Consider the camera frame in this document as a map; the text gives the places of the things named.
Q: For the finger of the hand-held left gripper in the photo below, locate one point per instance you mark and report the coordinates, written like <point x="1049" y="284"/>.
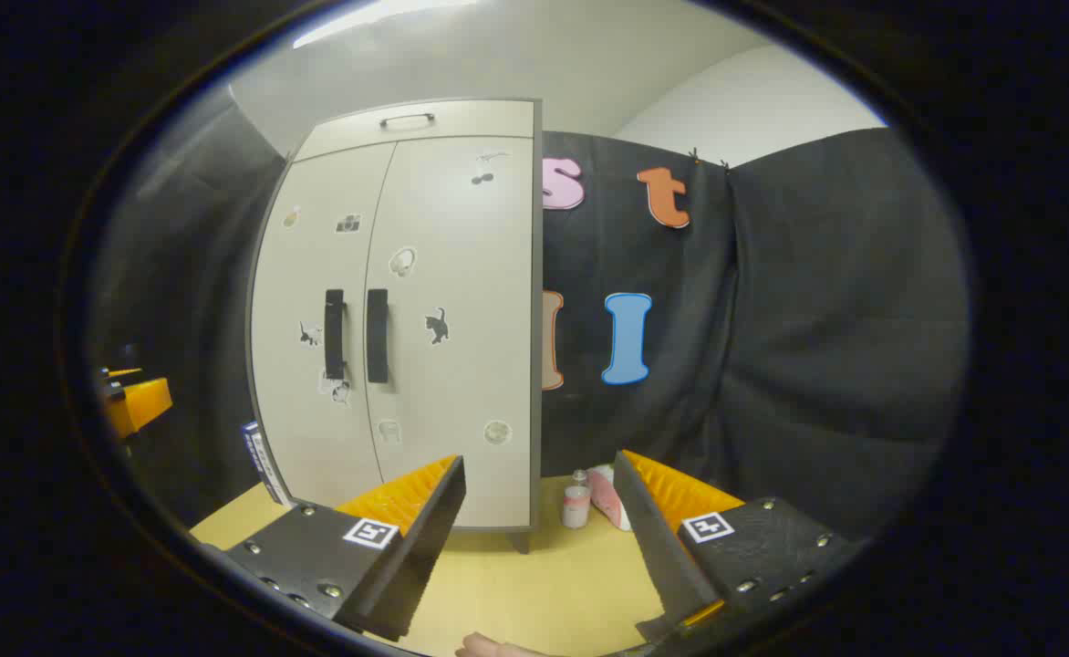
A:
<point x="142" y="401"/>

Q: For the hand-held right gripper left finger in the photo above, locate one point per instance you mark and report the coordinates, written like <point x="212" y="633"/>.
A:
<point x="425" y="547"/>

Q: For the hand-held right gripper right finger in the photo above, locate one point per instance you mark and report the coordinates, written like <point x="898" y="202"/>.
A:
<point x="658" y="547"/>

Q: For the white cabinet door camera sticker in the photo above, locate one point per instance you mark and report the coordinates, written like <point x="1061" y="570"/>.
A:
<point x="316" y="274"/>

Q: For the white cabinet door headphone sticker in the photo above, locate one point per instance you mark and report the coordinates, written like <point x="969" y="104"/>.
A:
<point x="461" y="228"/>

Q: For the white double-door shoe cabinet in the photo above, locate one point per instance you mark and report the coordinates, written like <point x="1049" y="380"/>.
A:
<point x="480" y="119"/>

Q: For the watermelon slice toy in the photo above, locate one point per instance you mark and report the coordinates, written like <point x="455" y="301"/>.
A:
<point x="606" y="497"/>

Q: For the small pink bottle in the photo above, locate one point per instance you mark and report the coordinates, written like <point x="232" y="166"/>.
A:
<point x="576" y="506"/>

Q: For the blue and white box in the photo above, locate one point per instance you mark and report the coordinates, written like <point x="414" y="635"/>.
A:
<point x="265" y="465"/>

